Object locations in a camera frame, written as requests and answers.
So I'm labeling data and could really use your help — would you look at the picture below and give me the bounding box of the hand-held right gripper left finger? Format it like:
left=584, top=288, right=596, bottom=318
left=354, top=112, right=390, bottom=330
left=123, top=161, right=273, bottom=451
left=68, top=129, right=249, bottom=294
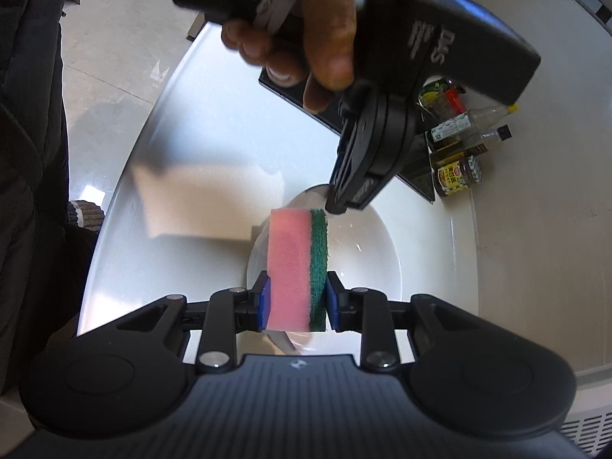
left=115, top=272, right=273, bottom=374

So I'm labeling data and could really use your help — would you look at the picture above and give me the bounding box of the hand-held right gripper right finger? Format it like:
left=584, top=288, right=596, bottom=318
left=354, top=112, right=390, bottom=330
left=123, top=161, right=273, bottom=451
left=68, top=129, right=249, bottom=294
left=325, top=272, right=479, bottom=373

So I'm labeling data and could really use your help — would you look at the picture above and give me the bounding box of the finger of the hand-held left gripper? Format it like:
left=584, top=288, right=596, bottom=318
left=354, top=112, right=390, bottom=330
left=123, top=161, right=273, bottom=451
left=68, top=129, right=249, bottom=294
left=335, top=153, right=399, bottom=213
left=326, top=119, right=364, bottom=213

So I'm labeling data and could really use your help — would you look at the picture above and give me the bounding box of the pink and green sponge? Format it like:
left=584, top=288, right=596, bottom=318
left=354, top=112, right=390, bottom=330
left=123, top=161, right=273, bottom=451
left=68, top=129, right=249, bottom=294
left=265, top=208, right=330, bottom=333

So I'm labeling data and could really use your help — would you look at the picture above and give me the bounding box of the white bowl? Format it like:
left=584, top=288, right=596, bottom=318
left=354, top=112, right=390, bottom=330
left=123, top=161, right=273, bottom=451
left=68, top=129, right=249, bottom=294
left=246, top=182, right=403, bottom=355

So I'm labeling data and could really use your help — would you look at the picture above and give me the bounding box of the person's left hand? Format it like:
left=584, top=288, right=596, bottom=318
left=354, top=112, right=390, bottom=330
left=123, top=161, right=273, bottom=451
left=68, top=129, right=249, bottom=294
left=221, top=0, right=373, bottom=112

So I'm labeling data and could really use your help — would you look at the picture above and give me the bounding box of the black glass gas stove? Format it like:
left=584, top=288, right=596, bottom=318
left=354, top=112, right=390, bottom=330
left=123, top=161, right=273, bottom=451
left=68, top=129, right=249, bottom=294
left=258, top=64, right=437, bottom=205

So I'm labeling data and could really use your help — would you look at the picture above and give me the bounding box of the dark pickle jar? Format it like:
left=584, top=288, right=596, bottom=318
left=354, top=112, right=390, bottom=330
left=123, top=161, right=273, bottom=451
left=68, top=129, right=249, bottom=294
left=417, top=80, right=467, bottom=120

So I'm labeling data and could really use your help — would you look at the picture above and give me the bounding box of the brown sauce bottle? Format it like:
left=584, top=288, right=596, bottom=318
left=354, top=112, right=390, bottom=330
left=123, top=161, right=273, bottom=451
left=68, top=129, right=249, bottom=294
left=428, top=147, right=479, bottom=168

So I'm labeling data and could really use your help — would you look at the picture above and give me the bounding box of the yellow label jar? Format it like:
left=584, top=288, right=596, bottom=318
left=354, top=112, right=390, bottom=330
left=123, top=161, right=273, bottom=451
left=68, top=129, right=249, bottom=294
left=431, top=155, right=483, bottom=198

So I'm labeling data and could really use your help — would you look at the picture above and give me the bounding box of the clear bottle yellow cap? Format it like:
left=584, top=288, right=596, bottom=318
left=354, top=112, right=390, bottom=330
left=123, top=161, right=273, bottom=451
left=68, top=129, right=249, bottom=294
left=425, top=104, right=519, bottom=146

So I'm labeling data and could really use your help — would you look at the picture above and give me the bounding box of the dark bottle black cap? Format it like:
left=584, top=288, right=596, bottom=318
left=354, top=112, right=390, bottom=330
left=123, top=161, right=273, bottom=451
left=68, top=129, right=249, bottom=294
left=428, top=124, right=511, bottom=156

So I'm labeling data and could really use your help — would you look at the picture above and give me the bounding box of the grey ribbed slipper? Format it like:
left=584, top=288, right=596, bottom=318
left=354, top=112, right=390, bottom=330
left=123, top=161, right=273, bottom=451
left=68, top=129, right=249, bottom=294
left=67, top=199, right=107, bottom=228

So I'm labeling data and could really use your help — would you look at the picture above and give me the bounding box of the person's dark clothing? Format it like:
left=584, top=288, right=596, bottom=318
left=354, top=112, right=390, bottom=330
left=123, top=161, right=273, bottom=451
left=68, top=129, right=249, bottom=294
left=0, top=0, right=99, bottom=386

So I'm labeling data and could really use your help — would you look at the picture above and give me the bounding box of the grey wall vent grille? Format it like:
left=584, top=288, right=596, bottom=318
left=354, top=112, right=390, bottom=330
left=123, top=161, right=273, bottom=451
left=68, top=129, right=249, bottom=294
left=564, top=413, right=612, bottom=455

